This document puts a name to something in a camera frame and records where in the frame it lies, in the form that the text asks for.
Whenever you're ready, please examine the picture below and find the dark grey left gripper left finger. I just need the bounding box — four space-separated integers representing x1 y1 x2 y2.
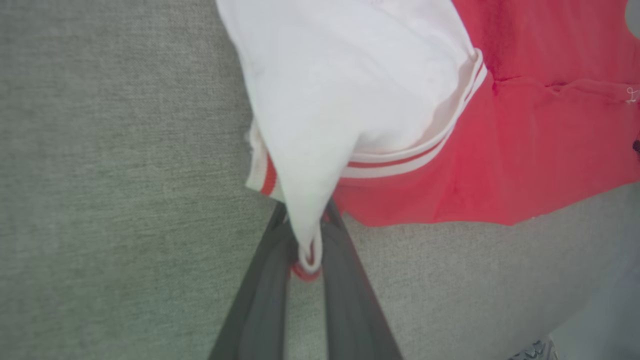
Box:
207 202 297 360

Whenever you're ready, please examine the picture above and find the red and white garment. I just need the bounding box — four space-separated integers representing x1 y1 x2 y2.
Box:
215 0 640 282

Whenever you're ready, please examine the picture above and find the grey fabric sofa cushion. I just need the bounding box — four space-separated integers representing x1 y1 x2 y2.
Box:
0 0 640 360

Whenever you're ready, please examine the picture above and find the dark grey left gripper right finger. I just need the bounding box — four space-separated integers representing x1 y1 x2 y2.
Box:
321 199 404 360

